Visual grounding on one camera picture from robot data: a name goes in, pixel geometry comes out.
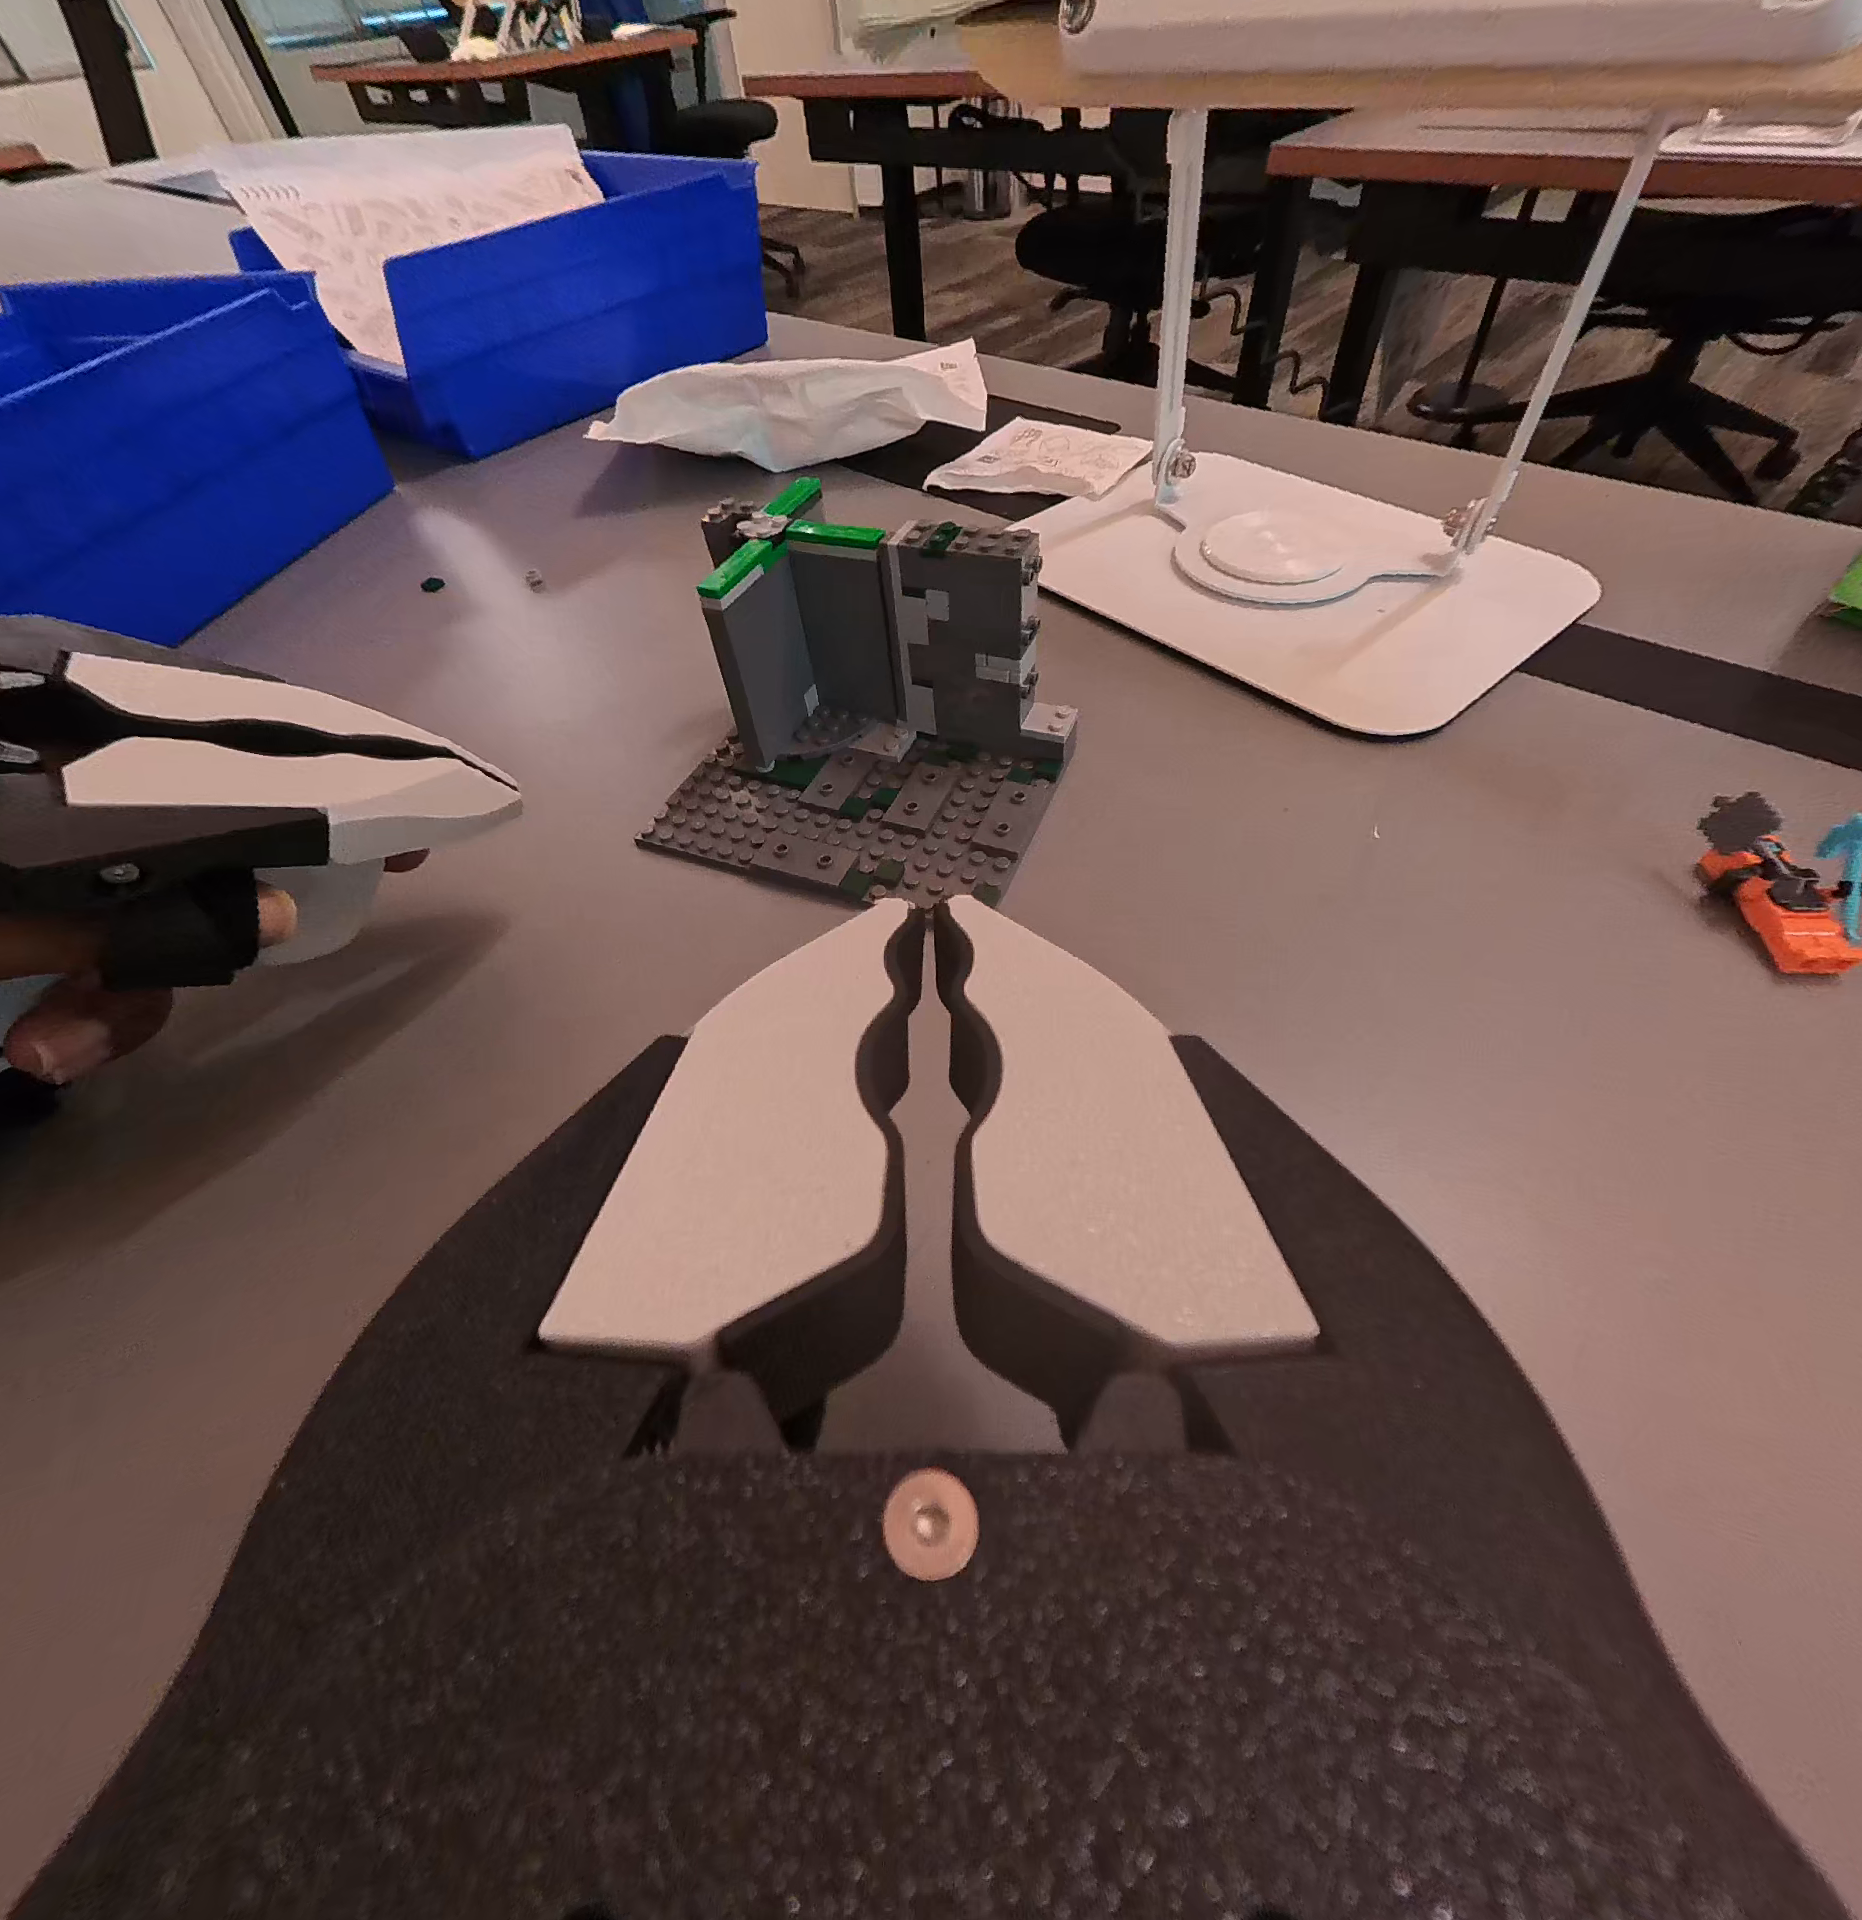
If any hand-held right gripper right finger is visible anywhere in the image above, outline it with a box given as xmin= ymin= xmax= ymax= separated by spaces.
xmin=937 ymin=897 xmax=1321 ymax=1448

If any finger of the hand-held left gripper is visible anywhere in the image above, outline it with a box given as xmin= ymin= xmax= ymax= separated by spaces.
xmin=64 ymin=648 xmax=491 ymax=770
xmin=64 ymin=746 xmax=527 ymax=868

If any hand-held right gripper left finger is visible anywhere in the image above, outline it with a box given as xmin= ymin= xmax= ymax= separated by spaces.
xmin=539 ymin=900 xmax=933 ymax=1448

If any grey green brick model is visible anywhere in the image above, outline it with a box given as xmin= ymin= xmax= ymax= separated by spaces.
xmin=634 ymin=477 xmax=1084 ymax=909

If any grey desk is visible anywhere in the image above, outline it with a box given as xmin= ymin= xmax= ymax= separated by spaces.
xmin=0 ymin=181 xmax=1862 ymax=1920

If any person's left hand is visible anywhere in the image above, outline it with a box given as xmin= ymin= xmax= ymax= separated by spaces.
xmin=0 ymin=884 xmax=300 ymax=1083

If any blue plastic bin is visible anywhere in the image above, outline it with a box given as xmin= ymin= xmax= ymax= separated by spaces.
xmin=229 ymin=148 xmax=772 ymax=459
xmin=0 ymin=270 xmax=397 ymax=648

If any white printed paper sheet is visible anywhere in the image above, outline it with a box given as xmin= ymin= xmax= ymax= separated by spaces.
xmin=212 ymin=124 xmax=607 ymax=366

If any white book stand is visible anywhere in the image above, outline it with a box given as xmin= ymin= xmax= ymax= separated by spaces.
xmin=954 ymin=0 xmax=1862 ymax=741

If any crumpled white paper bag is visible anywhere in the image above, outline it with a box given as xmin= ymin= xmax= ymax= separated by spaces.
xmin=586 ymin=342 xmax=991 ymax=474

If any wooden top table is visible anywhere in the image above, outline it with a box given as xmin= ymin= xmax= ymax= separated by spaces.
xmin=742 ymin=68 xmax=1023 ymax=339
xmin=313 ymin=32 xmax=710 ymax=153
xmin=1268 ymin=106 xmax=1862 ymax=435

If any orange brick minifigure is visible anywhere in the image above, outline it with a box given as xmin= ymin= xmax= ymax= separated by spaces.
xmin=1691 ymin=793 xmax=1862 ymax=979

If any small white paper packet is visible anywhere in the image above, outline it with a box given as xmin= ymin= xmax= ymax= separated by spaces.
xmin=923 ymin=421 xmax=1154 ymax=499

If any white brick skeleton model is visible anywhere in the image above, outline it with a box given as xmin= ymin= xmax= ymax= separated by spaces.
xmin=448 ymin=0 xmax=588 ymax=61

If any black office chair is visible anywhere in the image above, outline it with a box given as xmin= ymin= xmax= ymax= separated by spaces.
xmin=1412 ymin=270 xmax=1804 ymax=502
xmin=1013 ymin=112 xmax=1249 ymax=392
xmin=661 ymin=97 xmax=805 ymax=295

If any clear acrylic stand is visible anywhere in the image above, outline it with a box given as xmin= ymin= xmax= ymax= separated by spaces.
xmin=1658 ymin=109 xmax=1859 ymax=153

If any black coiled cable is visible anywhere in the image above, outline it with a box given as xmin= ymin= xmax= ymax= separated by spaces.
xmin=1246 ymin=255 xmax=1330 ymax=412

